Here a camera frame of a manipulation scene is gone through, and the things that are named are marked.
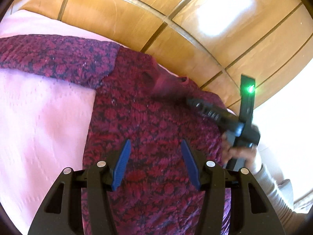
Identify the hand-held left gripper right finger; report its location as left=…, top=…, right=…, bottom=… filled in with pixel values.
left=181, top=139, right=286, bottom=235

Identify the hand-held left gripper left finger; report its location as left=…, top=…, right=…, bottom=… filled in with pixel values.
left=28, top=139, right=131, bottom=235

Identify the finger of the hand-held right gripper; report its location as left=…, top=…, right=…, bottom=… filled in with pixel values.
left=185, top=97, right=236, bottom=128

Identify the dark red knit sweater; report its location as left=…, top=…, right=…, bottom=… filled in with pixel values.
left=0, top=35, right=232, bottom=235

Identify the person's right forearm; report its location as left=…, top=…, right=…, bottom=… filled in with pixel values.
left=253, top=155, right=302, bottom=235

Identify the person's right hand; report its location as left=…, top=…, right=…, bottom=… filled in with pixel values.
left=221, top=133, right=258, bottom=169

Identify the wooden headboard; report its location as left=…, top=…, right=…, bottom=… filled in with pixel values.
left=10, top=0, right=313, bottom=118

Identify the pink blanket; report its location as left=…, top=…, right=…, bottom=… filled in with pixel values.
left=0, top=10, right=237, bottom=235

